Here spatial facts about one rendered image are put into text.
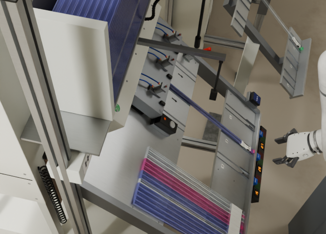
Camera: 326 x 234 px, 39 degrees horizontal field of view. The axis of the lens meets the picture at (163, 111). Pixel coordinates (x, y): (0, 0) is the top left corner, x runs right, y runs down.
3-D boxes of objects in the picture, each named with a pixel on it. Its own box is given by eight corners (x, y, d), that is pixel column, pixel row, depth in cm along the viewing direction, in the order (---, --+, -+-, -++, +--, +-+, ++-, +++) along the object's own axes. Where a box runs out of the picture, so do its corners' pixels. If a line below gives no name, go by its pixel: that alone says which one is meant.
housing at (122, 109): (135, 23, 167) (162, 6, 158) (94, 138, 141) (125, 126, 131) (118, 8, 163) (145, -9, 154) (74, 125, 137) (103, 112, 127)
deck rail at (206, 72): (248, 114, 202) (260, 110, 198) (247, 118, 201) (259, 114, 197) (129, 10, 166) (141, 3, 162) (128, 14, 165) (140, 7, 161)
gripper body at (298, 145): (320, 158, 170) (293, 164, 178) (321, 135, 176) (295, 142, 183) (309, 149, 166) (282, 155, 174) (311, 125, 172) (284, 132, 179)
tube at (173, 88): (252, 150, 187) (253, 150, 186) (251, 153, 186) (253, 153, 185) (165, 81, 161) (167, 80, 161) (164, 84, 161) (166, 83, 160)
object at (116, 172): (189, 67, 181) (200, 63, 178) (152, 228, 146) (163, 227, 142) (128, 14, 165) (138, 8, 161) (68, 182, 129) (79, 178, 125)
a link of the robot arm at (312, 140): (326, 157, 169) (318, 158, 171) (327, 136, 174) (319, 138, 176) (314, 146, 165) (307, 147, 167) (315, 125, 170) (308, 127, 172)
